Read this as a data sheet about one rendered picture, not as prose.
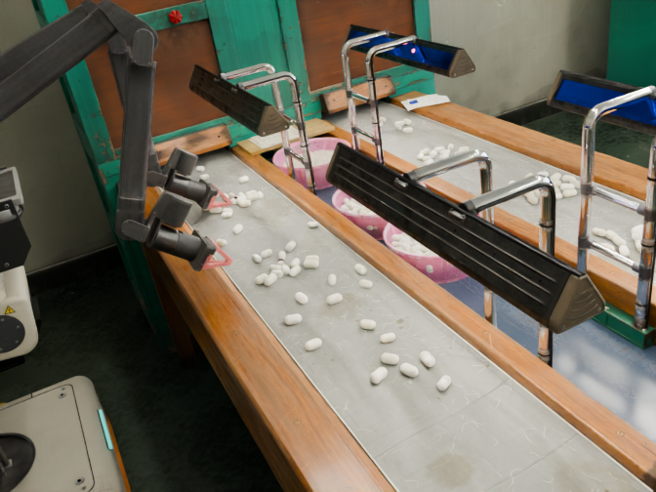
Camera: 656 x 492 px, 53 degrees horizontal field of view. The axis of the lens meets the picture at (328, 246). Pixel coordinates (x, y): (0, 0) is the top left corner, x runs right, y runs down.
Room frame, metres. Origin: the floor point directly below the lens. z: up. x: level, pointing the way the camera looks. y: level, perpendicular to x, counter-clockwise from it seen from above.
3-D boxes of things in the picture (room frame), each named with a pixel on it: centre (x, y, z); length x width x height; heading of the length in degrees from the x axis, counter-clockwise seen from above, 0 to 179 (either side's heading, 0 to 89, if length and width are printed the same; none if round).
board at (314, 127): (2.28, 0.08, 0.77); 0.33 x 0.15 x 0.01; 112
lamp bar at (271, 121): (1.81, 0.20, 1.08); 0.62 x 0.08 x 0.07; 22
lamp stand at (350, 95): (1.99, -0.25, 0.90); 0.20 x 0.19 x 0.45; 22
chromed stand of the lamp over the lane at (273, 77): (1.84, 0.12, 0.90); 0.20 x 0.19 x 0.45; 22
